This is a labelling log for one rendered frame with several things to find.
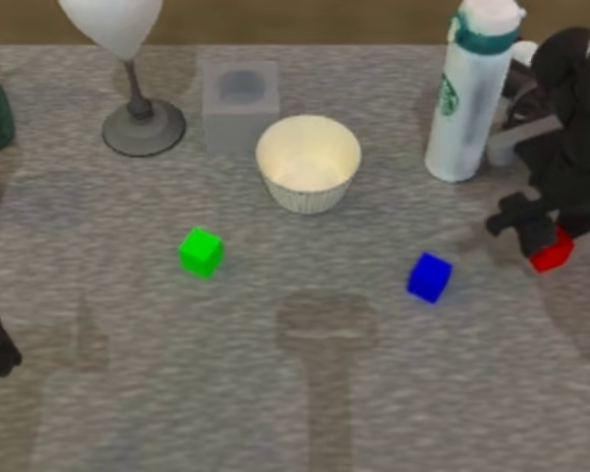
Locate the green cube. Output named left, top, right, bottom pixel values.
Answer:
left=177, top=226, right=226, bottom=282

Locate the grey cube holder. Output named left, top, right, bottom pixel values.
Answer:
left=201, top=59, right=282, bottom=157

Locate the cream ribbed bowl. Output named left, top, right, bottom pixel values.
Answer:
left=255, top=114, right=363, bottom=215

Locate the white bottle with teal lid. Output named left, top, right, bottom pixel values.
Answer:
left=424, top=0, right=528, bottom=184

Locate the blue cube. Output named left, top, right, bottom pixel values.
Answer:
left=405, top=251, right=454, bottom=306

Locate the white lamp with grey base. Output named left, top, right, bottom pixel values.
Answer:
left=57, top=0, right=187, bottom=158

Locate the red cube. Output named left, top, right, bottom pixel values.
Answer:
left=528, top=225, right=576, bottom=273

